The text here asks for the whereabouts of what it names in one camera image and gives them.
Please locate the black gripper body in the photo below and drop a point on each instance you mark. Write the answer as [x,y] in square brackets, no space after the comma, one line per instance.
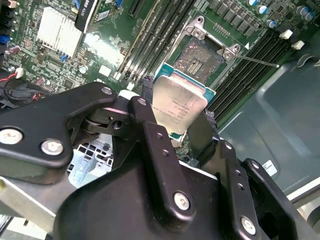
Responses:
[112,207]

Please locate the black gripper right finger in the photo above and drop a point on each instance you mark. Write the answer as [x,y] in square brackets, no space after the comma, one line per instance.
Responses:
[235,205]

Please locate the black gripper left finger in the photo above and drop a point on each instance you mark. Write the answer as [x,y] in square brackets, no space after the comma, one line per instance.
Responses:
[37,120]

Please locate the silver CPU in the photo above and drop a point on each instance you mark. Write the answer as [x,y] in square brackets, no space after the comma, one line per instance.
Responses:
[175,100]

